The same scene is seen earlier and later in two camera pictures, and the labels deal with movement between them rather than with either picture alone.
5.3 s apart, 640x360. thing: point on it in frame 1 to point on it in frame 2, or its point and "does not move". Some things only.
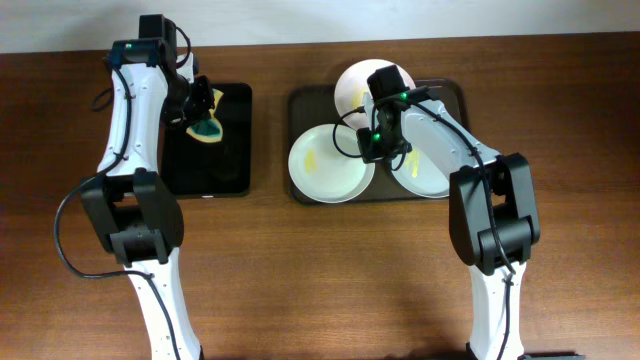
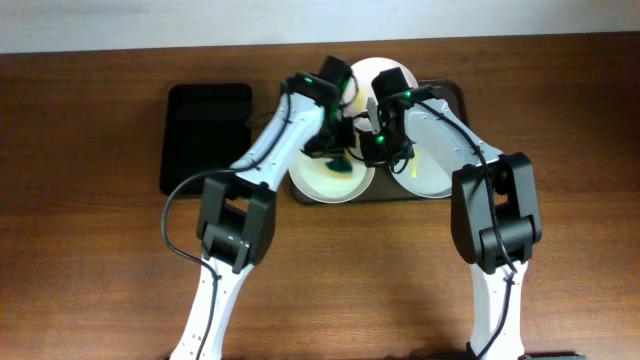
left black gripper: (174, 118) to (320, 148)
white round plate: (326, 164) does not move
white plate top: (349, 95) does not move
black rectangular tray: (202, 169) does not move
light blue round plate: (419, 174) does not move
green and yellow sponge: (210, 130) to (340, 167)
